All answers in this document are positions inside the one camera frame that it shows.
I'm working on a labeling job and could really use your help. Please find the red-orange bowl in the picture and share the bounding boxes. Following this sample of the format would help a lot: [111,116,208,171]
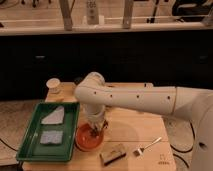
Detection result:
[75,123,104,152]

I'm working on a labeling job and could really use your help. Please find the dark lidded spice jar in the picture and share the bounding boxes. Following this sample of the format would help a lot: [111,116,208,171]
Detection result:
[74,77,83,85]

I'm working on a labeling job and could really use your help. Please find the black floor cable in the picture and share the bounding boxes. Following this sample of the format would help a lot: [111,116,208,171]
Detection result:
[169,123,196,171]

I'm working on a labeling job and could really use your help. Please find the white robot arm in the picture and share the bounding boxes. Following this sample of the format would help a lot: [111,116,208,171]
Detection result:
[74,72,213,171]

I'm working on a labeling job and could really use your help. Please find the wooden block brush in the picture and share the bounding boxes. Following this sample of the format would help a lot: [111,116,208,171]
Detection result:
[100,144,126,166]

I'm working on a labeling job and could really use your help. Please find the silver fork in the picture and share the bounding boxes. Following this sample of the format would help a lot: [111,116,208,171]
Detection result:
[133,137,162,157]

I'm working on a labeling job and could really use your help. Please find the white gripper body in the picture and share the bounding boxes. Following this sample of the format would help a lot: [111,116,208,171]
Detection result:
[83,104,105,126]

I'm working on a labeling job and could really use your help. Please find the white remote-like device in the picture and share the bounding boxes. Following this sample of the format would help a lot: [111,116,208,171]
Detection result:
[86,0,99,25]

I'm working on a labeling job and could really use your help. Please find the dark grape bunch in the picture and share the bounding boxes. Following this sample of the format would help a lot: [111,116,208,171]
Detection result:
[90,121,108,137]

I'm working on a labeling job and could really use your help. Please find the black cabinet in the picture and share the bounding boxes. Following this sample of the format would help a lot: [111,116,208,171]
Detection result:
[0,30,213,100]

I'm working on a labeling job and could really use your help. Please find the blue rectangular sponge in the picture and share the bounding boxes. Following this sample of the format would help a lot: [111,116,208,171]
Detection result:
[40,130,63,144]

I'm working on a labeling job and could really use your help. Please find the green plastic tray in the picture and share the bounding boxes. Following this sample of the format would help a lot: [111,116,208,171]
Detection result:
[16,102,80,162]

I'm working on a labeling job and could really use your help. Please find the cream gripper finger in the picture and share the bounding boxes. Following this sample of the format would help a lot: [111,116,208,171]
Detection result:
[89,123,103,134]

